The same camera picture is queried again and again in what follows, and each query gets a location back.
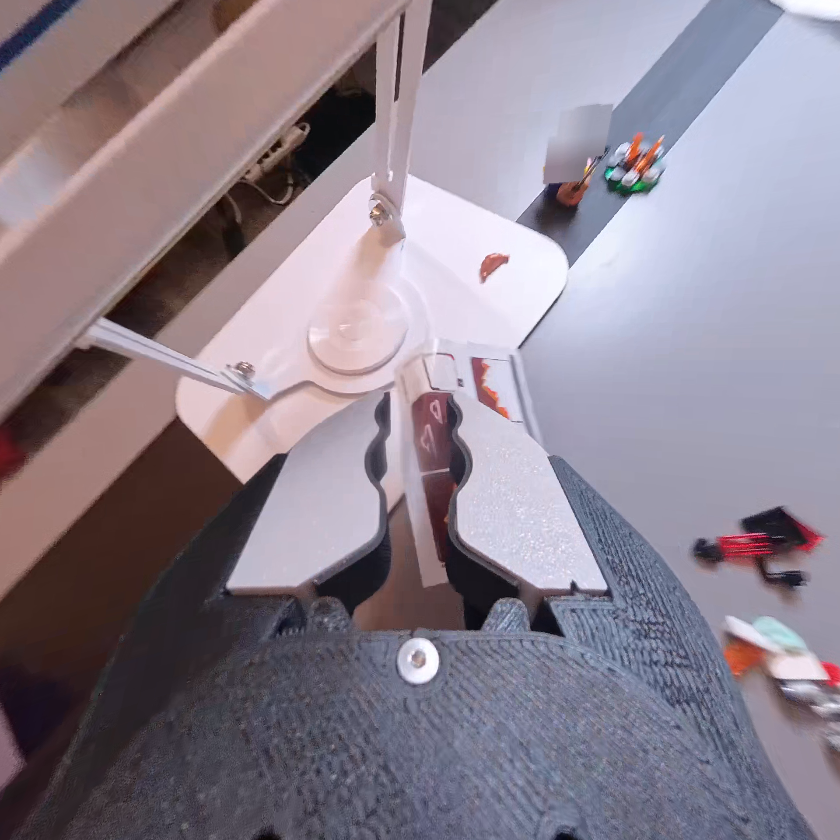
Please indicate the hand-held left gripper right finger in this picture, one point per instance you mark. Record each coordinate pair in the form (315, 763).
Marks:
(525, 518)

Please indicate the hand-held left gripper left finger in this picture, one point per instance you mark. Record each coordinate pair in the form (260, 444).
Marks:
(315, 518)

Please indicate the sticker sheet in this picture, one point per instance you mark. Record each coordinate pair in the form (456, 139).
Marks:
(426, 453)

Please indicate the instruction booklet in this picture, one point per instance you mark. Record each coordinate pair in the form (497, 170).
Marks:
(16, 23)

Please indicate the grey desk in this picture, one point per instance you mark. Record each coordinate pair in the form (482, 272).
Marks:
(656, 394)

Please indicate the black desk strip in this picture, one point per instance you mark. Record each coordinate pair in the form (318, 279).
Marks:
(689, 85)

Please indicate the black clip brick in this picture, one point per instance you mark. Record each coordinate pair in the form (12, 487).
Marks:
(705, 550)
(784, 577)

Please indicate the red transparent tile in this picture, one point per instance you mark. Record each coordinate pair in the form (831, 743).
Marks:
(814, 538)
(745, 544)

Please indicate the white book stand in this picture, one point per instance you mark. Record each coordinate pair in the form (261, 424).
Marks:
(459, 275)

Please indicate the small brown sticker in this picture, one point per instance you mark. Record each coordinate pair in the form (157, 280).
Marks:
(492, 264)

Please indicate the pale turquoise brick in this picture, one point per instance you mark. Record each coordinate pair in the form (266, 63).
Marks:
(779, 634)

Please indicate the toy minifigure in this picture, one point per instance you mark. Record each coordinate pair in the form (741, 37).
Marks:
(571, 192)

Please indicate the pile of small grey bricks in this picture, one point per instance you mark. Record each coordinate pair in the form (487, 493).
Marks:
(807, 695)

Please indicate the green round brick campfire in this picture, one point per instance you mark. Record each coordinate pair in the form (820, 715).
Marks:
(635, 167)

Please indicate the white power strip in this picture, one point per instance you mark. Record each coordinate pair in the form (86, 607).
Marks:
(275, 152)

